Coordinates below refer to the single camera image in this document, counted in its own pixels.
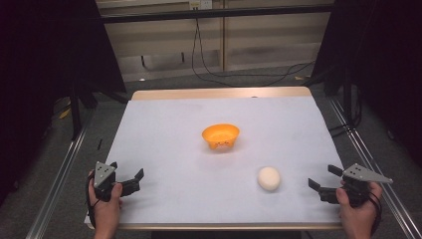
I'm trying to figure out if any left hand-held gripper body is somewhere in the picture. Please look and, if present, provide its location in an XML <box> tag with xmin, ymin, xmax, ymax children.
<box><xmin>94</xmin><ymin>161</ymin><xmax>122</xmax><ymax>203</ymax></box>

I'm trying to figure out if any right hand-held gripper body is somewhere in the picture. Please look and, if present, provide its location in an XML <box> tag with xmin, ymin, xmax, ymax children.
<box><xmin>341</xmin><ymin>162</ymin><xmax>394</xmax><ymax>207</ymax></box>

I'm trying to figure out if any person's left hand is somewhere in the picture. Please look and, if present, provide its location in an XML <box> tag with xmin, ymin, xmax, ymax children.
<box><xmin>88</xmin><ymin>170</ymin><xmax>123</xmax><ymax>231</ymax></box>

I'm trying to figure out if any person's right hand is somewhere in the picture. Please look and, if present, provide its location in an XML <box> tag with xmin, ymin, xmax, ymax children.
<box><xmin>335</xmin><ymin>181</ymin><xmax>383</xmax><ymax>231</ymax></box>

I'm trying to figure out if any white table sheet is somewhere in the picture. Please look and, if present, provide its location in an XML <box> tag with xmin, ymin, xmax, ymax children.
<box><xmin>84</xmin><ymin>96</ymin><xmax>344</xmax><ymax>225</ymax></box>

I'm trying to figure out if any white round bun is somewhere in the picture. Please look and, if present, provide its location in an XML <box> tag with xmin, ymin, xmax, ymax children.
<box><xmin>257</xmin><ymin>166</ymin><xmax>282</xmax><ymax>192</ymax></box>

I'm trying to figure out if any black metal stand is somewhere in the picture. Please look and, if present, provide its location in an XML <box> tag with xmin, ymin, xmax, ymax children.
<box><xmin>341</xmin><ymin>63</ymin><xmax>354</xmax><ymax>125</ymax></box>
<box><xmin>69</xmin><ymin>79</ymin><xmax>84</xmax><ymax>141</ymax></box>

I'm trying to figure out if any orange plastic bowl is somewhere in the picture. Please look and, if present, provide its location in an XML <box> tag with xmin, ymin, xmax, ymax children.
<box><xmin>201</xmin><ymin>123</ymin><xmax>241</xmax><ymax>152</ymax></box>

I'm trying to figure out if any black curtain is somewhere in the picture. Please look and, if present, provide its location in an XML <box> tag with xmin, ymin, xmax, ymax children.
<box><xmin>0</xmin><ymin>0</ymin><xmax>127</xmax><ymax>203</ymax></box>
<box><xmin>305</xmin><ymin>0</ymin><xmax>422</xmax><ymax>170</ymax></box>

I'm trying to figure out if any black horizontal bar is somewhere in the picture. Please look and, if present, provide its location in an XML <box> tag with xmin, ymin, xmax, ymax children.
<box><xmin>100</xmin><ymin>3</ymin><xmax>334</xmax><ymax>25</ymax></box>

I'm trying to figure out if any aluminium floor rail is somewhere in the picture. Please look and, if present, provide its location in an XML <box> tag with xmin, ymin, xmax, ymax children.
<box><xmin>327</xmin><ymin>96</ymin><xmax>422</xmax><ymax>239</ymax></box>
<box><xmin>25</xmin><ymin>109</ymin><xmax>98</xmax><ymax>239</ymax></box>

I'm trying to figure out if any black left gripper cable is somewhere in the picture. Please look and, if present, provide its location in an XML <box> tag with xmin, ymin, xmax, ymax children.
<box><xmin>86</xmin><ymin>172</ymin><xmax>101</xmax><ymax>230</ymax></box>

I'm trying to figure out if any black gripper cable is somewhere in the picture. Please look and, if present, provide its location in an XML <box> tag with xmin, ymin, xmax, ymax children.
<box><xmin>367</xmin><ymin>191</ymin><xmax>383</xmax><ymax>237</ymax></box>
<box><xmin>86</xmin><ymin>172</ymin><xmax>101</xmax><ymax>230</ymax></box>

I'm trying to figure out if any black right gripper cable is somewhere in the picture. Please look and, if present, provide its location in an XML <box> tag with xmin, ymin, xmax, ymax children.
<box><xmin>367</xmin><ymin>191</ymin><xmax>383</xmax><ymax>237</ymax></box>

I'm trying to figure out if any black floor cable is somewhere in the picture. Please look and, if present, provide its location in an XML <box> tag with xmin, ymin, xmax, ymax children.
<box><xmin>190</xmin><ymin>17</ymin><xmax>317</xmax><ymax>89</ymax></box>

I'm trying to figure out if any white wall socket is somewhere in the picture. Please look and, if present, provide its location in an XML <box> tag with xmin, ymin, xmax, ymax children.
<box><xmin>188</xmin><ymin>0</ymin><xmax>214</xmax><ymax>11</ymax></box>

